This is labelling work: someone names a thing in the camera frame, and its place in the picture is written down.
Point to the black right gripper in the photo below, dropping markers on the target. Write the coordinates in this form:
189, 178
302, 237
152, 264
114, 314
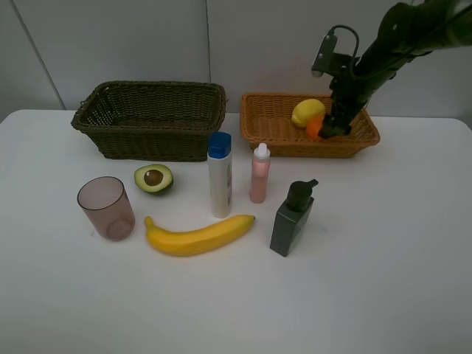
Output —
350, 92

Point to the orange mandarin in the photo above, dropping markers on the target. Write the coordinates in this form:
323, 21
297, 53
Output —
313, 128

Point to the yellow lemon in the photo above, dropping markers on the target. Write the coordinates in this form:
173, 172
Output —
307, 110

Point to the pink bottle white cap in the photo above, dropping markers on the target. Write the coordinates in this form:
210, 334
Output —
260, 166

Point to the dark green pump bottle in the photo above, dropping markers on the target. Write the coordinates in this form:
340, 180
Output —
292, 216

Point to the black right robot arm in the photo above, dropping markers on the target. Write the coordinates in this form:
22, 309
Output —
406, 32

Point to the orange wicker basket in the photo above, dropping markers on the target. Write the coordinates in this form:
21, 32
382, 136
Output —
266, 117

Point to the white bottle blue cap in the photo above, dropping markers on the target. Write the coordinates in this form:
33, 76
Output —
219, 158

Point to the halved avocado with pit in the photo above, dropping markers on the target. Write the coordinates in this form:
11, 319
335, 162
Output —
154, 178

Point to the yellow banana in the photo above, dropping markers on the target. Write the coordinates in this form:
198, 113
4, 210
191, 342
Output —
199, 241

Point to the dark brown wicker basket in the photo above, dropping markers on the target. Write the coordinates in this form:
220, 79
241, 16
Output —
158, 121

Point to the translucent pink plastic cup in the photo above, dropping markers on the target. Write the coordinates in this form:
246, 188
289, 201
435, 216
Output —
107, 206

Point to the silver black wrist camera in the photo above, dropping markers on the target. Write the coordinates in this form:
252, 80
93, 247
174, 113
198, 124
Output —
327, 61

